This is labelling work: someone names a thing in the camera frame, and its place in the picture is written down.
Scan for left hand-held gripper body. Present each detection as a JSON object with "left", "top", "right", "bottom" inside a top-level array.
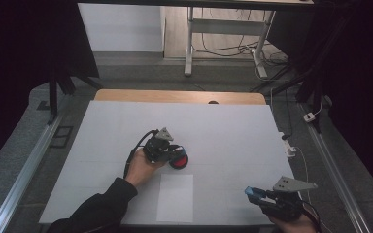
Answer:
[{"left": 142, "top": 126, "right": 176, "bottom": 165}]

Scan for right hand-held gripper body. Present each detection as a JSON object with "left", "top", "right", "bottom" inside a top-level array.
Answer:
[{"left": 261, "top": 176, "right": 319, "bottom": 223}]

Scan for round red ink pad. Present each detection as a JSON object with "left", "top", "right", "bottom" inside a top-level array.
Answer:
[{"left": 169, "top": 151, "right": 189, "bottom": 171}]

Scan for blue stamp cap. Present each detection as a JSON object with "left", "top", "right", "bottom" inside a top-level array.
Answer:
[{"left": 244, "top": 185, "right": 268, "bottom": 200}]

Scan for white paper sheet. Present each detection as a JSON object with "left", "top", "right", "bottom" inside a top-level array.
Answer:
[{"left": 155, "top": 174, "right": 195, "bottom": 224}]

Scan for person's right hand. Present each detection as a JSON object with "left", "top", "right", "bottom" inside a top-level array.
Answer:
[{"left": 267, "top": 213, "right": 320, "bottom": 233}]

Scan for person's left hand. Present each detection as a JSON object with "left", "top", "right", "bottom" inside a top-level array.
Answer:
[{"left": 124, "top": 148, "right": 167, "bottom": 189}]

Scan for white power strip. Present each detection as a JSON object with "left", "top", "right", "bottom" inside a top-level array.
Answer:
[{"left": 277, "top": 130, "right": 297, "bottom": 159}]

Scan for wooden table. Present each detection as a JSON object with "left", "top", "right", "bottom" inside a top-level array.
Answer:
[{"left": 93, "top": 88, "right": 267, "bottom": 106}]

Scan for white foam board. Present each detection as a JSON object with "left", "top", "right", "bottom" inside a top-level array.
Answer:
[{"left": 38, "top": 100, "right": 295, "bottom": 227}]

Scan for black stand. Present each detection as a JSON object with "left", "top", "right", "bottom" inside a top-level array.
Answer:
[
  {"left": 250, "top": 57, "right": 326, "bottom": 134},
  {"left": 46, "top": 56, "right": 105, "bottom": 126}
]

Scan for black curtain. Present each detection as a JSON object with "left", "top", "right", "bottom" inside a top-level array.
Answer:
[
  {"left": 267, "top": 0, "right": 373, "bottom": 206},
  {"left": 0, "top": 0, "right": 101, "bottom": 148}
]

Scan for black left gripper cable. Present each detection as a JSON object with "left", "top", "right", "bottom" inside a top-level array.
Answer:
[{"left": 122, "top": 128, "right": 160, "bottom": 180}]

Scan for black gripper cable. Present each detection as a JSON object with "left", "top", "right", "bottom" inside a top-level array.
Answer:
[
  {"left": 300, "top": 199, "right": 324, "bottom": 233},
  {"left": 122, "top": 128, "right": 160, "bottom": 180}
]

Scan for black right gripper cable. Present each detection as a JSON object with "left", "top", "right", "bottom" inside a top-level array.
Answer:
[{"left": 300, "top": 199, "right": 324, "bottom": 233}]

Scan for thin white cable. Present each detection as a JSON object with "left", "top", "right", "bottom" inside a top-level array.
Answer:
[{"left": 293, "top": 146, "right": 311, "bottom": 205}]

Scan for aluminium rail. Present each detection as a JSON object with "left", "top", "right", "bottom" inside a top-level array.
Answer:
[
  {"left": 298, "top": 102, "right": 373, "bottom": 233},
  {"left": 0, "top": 108, "right": 66, "bottom": 233}
]

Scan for black square floor frame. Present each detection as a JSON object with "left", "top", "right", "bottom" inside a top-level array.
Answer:
[{"left": 49, "top": 125, "right": 75, "bottom": 150}]

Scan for black floor cables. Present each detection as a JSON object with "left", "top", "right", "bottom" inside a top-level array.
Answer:
[{"left": 191, "top": 8, "right": 292, "bottom": 83}]

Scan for white desk frame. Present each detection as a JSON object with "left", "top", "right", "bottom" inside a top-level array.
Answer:
[{"left": 77, "top": 0, "right": 316, "bottom": 80}]

